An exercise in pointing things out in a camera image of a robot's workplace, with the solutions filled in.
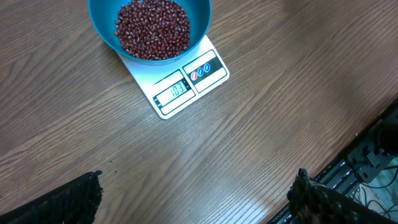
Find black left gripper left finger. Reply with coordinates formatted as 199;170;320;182
1;170;103;224

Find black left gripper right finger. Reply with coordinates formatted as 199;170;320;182
287;168;395;224

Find white digital kitchen scale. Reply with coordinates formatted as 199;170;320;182
119;36;229;119

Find red beans in bowl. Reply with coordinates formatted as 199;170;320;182
114;0;190;60

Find blue metal bowl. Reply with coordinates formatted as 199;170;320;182
88;0;213;63

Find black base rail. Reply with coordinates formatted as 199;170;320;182
270;101;397;224

